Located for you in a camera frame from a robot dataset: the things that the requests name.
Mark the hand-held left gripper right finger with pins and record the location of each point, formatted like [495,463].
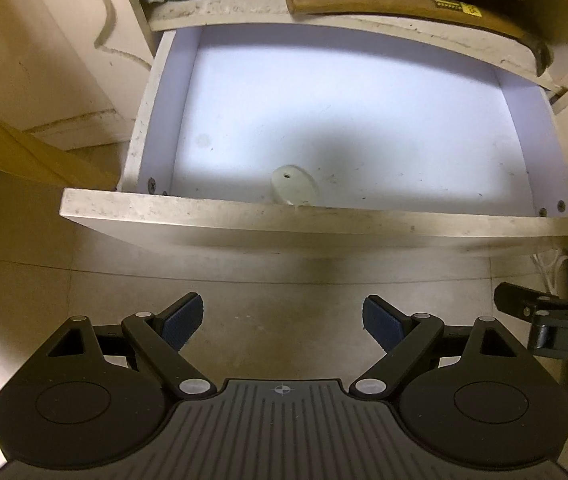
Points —
[385,324]

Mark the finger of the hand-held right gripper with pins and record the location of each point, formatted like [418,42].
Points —
[529,301]

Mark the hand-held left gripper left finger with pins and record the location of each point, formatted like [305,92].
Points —
[183,324]

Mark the white drawer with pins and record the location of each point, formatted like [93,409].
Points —
[344,125]

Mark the white plastic drawer knob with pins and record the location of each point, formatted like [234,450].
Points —
[291,185]

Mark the wooden board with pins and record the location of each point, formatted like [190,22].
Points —
[19,147]

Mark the white shelf cabinet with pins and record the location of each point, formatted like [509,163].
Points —
[244,10]

